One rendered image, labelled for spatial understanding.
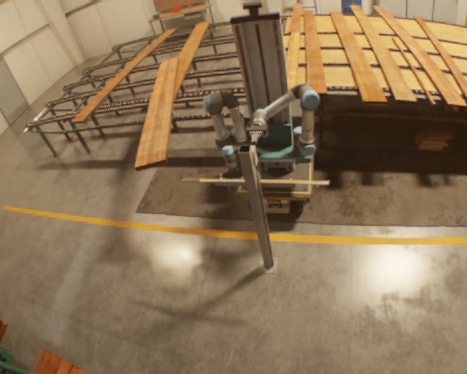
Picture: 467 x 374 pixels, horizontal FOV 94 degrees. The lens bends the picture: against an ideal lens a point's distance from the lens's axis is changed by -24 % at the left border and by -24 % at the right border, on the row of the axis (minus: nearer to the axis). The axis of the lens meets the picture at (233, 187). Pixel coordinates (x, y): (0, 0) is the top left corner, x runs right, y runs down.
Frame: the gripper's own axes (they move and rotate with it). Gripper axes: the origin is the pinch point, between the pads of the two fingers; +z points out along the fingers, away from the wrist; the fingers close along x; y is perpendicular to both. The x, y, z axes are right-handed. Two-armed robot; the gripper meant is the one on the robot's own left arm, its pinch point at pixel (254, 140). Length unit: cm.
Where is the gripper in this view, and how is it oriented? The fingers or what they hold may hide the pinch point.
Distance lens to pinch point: 172.7
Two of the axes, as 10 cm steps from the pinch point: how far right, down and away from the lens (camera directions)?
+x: 9.6, 0.2, -2.8
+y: -1.9, -6.7, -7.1
